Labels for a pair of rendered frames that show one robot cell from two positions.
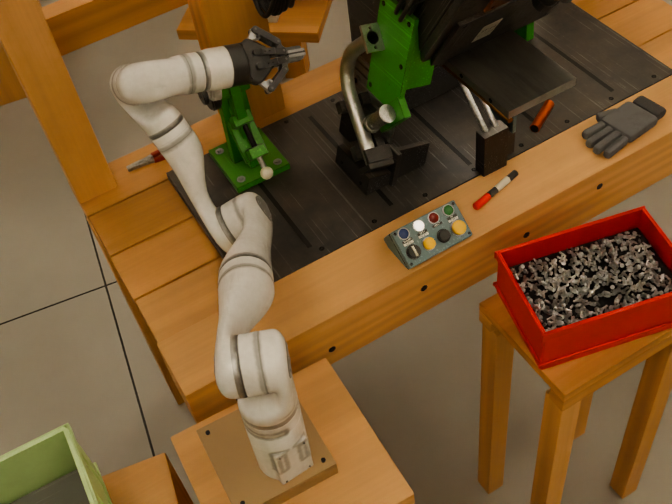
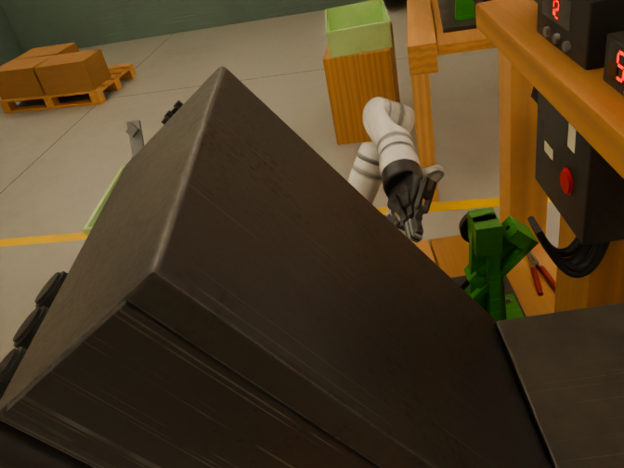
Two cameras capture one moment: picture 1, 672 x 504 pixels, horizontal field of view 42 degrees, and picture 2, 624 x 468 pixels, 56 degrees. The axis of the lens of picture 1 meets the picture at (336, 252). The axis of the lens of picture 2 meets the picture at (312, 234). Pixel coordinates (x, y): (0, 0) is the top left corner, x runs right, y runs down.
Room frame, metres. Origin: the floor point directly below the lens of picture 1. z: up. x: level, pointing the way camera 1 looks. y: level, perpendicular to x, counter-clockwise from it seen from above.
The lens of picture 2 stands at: (1.58, -0.78, 1.80)
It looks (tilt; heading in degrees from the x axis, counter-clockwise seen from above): 33 degrees down; 119
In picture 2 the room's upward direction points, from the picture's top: 12 degrees counter-clockwise
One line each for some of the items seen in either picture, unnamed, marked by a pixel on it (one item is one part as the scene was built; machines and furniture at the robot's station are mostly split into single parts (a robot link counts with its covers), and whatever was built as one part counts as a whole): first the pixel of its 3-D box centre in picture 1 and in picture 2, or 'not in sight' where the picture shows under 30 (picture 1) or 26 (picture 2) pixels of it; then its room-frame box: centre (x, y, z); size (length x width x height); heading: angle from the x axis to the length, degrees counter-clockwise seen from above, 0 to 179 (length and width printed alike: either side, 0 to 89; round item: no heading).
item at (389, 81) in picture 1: (404, 49); not in sight; (1.38, -0.20, 1.17); 0.13 x 0.12 x 0.20; 113
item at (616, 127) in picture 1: (619, 124); not in sight; (1.34, -0.65, 0.91); 0.20 x 0.11 x 0.03; 120
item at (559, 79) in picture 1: (479, 51); not in sight; (1.41, -0.36, 1.11); 0.39 x 0.16 x 0.03; 23
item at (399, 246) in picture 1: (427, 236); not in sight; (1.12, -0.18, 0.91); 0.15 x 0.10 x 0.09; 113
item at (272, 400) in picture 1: (262, 377); not in sight; (0.71, 0.14, 1.13); 0.09 x 0.09 x 0.17; 1
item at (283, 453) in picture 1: (276, 430); not in sight; (0.71, 0.14, 0.97); 0.09 x 0.09 x 0.17; 27
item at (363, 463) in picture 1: (288, 469); not in sight; (0.71, 0.15, 0.83); 0.32 x 0.32 x 0.04; 21
